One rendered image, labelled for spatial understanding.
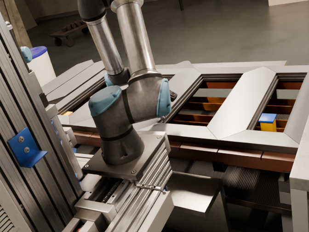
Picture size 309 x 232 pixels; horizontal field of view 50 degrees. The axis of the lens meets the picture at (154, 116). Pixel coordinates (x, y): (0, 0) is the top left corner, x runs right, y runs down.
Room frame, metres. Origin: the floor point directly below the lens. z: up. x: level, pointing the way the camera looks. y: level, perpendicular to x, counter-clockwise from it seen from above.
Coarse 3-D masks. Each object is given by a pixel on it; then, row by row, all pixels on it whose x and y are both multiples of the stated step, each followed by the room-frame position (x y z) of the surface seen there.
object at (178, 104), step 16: (208, 80) 1.85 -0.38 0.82; (224, 80) 1.79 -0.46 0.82; (288, 80) 1.57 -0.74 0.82; (80, 96) 2.13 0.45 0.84; (64, 112) 1.98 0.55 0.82; (176, 112) 1.57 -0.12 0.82; (256, 112) 1.30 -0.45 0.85; (80, 128) 1.66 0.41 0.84; (96, 128) 1.58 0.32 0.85; (208, 144) 1.19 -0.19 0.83; (224, 144) 1.14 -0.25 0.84; (240, 144) 1.10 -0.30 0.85; (256, 144) 1.06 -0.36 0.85
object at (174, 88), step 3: (171, 87) 1.81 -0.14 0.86; (174, 87) 1.80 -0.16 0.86; (177, 87) 1.79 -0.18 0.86; (180, 87) 1.78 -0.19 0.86; (183, 87) 1.76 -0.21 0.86; (186, 87) 1.75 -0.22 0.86; (171, 90) 1.77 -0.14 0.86; (174, 90) 1.76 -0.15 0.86; (177, 90) 1.75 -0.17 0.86; (180, 90) 1.74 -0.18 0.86; (183, 90) 1.73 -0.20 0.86; (186, 90) 1.72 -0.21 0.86
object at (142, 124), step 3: (135, 123) 1.50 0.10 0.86; (138, 123) 1.49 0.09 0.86; (141, 123) 1.48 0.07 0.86; (144, 123) 1.47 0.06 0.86; (147, 123) 1.47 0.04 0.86; (150, 123) 1.46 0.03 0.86; (153, 123) 1.45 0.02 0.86; (135, 126) 1.47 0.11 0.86; (138, 126) 1.46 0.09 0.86; (141, 126) 1.46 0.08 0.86; (144, 126) 1.45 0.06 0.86; (147, 126) 1.44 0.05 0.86
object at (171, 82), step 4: (172, 80) 1.92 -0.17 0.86; (176, 80) 1.90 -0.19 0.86; (180, 80) 1.88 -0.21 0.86; (184, 80) 1.86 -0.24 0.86; (188, 80) 1.85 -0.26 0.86; (192, 80) 1.83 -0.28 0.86; (172, 84) 1.85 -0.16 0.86; (176, 84) 1.84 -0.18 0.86; (180, 84) 1.82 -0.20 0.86; (184, 84) 1.80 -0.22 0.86; (188, 84) 1.79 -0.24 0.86
